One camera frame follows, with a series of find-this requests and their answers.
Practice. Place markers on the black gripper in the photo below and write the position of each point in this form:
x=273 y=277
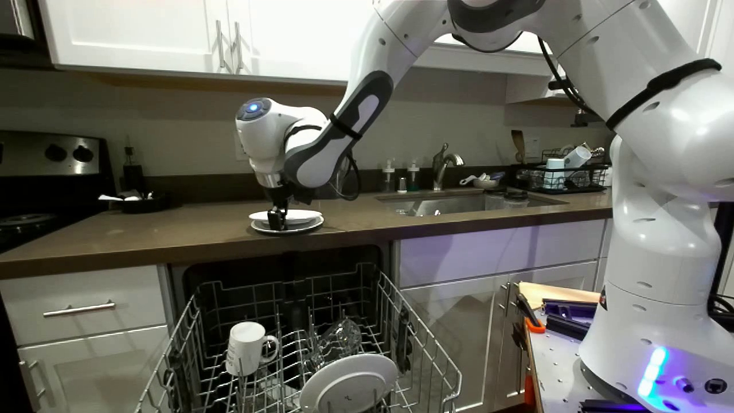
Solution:
x=280 y=198

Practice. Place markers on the white plate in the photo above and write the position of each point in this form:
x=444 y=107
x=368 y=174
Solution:
x=287 y=232
x=307 y=218
x=351 y=386

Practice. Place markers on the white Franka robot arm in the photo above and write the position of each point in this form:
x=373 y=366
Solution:
x=666 y=253

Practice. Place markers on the dishwasher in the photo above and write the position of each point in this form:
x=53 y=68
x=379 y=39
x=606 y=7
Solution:
x=245 y=268

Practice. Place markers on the soap bottle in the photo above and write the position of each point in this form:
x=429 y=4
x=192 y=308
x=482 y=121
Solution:
x=413 y=180
x=388 y=180

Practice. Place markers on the brown kitchen countertop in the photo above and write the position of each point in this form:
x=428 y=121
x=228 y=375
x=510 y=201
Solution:
x=153 y=232

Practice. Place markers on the white mug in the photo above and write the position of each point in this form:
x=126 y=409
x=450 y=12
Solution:
x=247 y=348

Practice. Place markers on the clear drinking glass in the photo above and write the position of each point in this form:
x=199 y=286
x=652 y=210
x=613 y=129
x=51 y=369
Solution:
x=346 y=336

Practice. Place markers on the black pan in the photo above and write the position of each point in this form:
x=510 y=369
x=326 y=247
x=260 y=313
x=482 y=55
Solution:
x=142 y=206

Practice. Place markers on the dark bottle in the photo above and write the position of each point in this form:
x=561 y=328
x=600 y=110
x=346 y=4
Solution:
x=134 y=174

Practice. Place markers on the chrome faucet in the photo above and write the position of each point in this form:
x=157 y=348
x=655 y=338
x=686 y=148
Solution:
x=440 y=163

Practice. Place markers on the steel kitchen sink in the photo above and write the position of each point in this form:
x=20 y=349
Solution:
x=474 y=206

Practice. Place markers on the white sink base cabinet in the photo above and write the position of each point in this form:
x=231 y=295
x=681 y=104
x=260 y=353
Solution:
x=496 y=248

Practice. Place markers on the white drawer cabinet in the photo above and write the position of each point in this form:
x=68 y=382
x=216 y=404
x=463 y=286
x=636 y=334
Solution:
x=93 y=369

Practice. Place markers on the black and steel stove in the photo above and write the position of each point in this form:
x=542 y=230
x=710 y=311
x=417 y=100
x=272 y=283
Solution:
x=46 y=157

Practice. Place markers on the dish brush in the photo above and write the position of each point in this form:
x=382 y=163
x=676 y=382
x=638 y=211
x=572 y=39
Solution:
x=520 y=146

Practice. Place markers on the orange and black tool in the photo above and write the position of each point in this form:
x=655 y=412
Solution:
x=536 y=324

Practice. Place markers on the black dish drying rack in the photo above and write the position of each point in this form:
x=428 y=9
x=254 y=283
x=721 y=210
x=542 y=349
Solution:
x=565 y=183

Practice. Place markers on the wooden board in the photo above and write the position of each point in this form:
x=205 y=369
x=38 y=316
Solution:
x=565 y=292

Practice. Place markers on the white container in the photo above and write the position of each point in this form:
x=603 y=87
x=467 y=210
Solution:
x=579 y=157

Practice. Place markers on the black flat device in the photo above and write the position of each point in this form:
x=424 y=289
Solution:
x=575 y=316

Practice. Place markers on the grey robot mounting table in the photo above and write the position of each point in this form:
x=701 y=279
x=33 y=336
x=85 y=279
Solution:
x=553 y=369

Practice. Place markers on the black stand pole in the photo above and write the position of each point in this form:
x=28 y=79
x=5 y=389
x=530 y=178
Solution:
x=724 y=253

